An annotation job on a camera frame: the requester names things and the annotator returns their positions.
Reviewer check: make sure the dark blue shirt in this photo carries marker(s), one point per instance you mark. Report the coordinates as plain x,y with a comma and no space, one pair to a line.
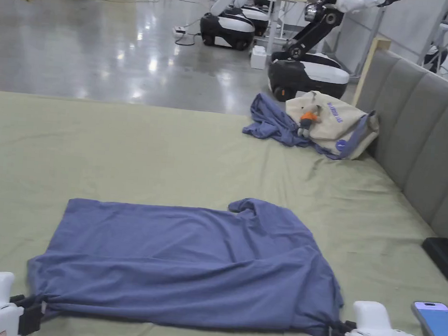
186,258

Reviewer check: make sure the smartphone with blue screen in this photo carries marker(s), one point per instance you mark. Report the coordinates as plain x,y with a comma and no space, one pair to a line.
438,324

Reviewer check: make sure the bed with pale green sheet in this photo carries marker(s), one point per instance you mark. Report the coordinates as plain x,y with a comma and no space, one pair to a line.
151,154

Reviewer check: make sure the small orange plush toy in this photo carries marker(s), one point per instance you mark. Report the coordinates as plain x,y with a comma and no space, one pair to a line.
309,118

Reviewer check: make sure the grey padded headboard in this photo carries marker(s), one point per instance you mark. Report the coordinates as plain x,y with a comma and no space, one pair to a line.
424,133

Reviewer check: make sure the small white box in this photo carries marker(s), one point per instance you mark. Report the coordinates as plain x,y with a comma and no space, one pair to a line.
259,57

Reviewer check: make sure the flat black box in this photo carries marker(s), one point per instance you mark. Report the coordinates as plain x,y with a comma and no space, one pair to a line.
447,259

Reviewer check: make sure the crumpled blue garment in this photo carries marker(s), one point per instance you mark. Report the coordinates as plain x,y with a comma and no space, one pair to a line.
268,121

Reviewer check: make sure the white power strip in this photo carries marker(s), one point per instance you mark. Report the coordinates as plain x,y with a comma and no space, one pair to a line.
179,31

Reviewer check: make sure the beige tote bag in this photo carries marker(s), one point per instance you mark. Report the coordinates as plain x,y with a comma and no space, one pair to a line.
340,124

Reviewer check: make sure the black and white wheeled robot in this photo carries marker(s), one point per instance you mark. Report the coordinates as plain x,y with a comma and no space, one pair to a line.
313,70
229,28
259,16

